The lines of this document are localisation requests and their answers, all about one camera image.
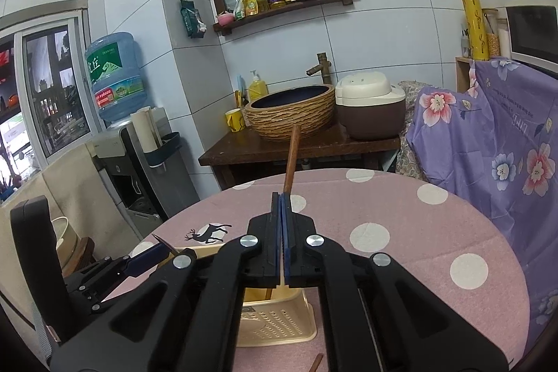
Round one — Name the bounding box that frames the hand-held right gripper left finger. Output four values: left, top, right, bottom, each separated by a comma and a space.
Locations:
50, 191, 284, 372

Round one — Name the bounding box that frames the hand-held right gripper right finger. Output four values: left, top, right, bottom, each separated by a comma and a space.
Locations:
283, 193, 509, 372

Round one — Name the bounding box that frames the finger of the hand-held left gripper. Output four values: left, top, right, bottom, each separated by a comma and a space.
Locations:
98, 243, 174, 290

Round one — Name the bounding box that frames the thin metal utensil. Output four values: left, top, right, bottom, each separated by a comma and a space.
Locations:
152, 234, 180, 256

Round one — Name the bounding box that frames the beige perforated utensil basket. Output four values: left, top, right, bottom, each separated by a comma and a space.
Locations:
166, 245, 318, 359

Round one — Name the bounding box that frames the cream round bucket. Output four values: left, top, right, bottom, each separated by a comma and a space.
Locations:
51, 216, 80, 269

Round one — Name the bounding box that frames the dark wooden washstand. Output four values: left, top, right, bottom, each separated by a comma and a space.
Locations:
198, 123, 402, 191

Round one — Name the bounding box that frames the water dispenser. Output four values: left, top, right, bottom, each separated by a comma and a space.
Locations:
91, 107, 184, 221

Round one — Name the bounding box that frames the beige board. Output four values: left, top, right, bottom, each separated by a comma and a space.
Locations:
40, 144, 131, 234

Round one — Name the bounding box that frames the pink polka-dot tablecloth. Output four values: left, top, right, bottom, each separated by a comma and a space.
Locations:
102, 168, 531, 372

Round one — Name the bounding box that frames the woven-pattern wash basin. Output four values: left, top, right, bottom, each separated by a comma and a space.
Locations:
243, 84, 337, 141

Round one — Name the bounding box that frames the dark blue holder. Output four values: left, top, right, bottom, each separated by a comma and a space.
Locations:
142, 131, 184, 168

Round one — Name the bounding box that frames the yellow cup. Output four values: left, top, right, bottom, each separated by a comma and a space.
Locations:
225, 108, 244, 132

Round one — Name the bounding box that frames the yellow soap bottle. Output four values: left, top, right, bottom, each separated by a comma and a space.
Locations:
248, 70, 269, 103

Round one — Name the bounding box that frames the paisley patterned cloth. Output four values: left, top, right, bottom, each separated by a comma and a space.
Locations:
394, 81, 433, 182

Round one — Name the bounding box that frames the brown and white rice cooker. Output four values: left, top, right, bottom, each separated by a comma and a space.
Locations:
334, 73, 407, 140

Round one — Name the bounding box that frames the window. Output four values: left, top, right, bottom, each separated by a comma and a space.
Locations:
0, 18, 93, 199

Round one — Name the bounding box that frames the bamboo-style faucet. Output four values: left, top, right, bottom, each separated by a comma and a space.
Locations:
306, 52, 332, 85

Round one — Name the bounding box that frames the blue water jug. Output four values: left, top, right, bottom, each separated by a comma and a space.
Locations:
84, 32, 145, 122

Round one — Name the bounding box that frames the purple floral cloth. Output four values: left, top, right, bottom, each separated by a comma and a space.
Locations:
403, 57, 558, 355

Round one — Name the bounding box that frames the green packet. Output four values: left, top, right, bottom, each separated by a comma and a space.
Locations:
179, 0, 206, 40

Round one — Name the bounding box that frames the wooden box shelf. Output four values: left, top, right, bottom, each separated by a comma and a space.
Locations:
455, 56, 476, 94

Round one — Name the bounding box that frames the yellow roll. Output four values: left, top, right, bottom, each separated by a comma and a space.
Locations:
458, 0, 491, 61

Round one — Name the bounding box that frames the glass jar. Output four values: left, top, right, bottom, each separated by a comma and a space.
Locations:
481, 8, 511, 57

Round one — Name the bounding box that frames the white microwave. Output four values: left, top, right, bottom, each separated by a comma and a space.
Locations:
494, 0, 558, 77

